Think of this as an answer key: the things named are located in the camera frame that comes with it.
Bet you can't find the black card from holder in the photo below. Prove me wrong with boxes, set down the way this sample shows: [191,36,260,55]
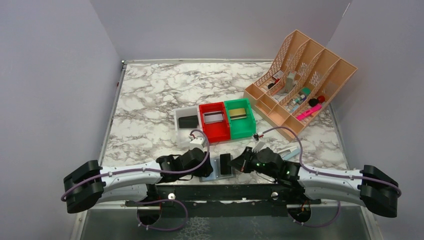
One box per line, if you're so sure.
[219,153,232,176]

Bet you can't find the white plastic bin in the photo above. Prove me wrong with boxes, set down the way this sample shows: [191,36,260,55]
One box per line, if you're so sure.
[173,105,203,148]

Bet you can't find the grey card holder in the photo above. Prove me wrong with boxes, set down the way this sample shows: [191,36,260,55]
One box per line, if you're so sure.
[199,157,236,183]

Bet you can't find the green plastic bin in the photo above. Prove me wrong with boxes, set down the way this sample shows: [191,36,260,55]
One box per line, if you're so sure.
[223,98,257,140]

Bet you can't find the red plastic bin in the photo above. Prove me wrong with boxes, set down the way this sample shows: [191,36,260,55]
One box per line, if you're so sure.
[198,101,231,143]

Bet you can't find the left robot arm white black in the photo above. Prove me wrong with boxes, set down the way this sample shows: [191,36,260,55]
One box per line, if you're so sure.
[60,147,212,214]

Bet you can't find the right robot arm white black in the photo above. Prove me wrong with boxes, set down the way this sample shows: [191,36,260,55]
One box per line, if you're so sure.
[229,147,399,218]

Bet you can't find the silver card with stripe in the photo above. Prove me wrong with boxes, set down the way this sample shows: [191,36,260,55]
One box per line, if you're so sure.
[203,111,224,125]

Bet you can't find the gold card with stripe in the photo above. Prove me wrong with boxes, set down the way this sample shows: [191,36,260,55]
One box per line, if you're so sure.
[228,108,247,120]

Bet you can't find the light blue stapler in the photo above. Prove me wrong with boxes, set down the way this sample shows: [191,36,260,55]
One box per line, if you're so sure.
[278,146,300,161]

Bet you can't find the pink highlighter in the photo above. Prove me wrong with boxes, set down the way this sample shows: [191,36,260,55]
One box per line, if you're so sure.
[296,104,322,121]

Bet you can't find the grey box in organizer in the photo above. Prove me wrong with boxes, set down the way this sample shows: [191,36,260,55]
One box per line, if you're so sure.
[283,70,297,94]

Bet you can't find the green capped glue stick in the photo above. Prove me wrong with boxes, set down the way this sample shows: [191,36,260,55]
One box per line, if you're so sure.
[293,87,311,104]

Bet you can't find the red white small box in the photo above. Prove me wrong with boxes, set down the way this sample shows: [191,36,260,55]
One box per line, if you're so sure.
[272,70,284,81]

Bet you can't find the peach desk organizer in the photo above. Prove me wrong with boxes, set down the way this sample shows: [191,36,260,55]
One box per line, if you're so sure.
[243,30,358,141]

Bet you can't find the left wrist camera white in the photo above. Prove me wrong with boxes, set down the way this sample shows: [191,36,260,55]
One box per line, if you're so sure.
[189,136,207,151]

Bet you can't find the black mounting rail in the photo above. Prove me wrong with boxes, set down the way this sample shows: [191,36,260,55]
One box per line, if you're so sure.
[125,183,321,220]

